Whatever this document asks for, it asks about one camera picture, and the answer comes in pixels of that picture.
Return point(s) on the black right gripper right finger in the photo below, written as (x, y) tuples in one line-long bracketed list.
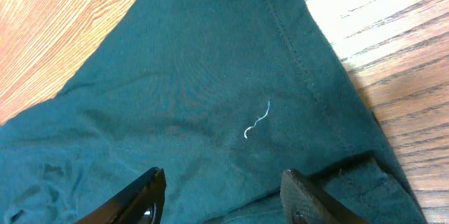
[(305, 203)]

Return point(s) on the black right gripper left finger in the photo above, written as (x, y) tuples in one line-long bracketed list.
[(140, 202)]

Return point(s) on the dark navy t-shirt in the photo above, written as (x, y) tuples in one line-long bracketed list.
[(174, 85)]

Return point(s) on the white lint thread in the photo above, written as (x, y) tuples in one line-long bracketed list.
[(258, 120)]

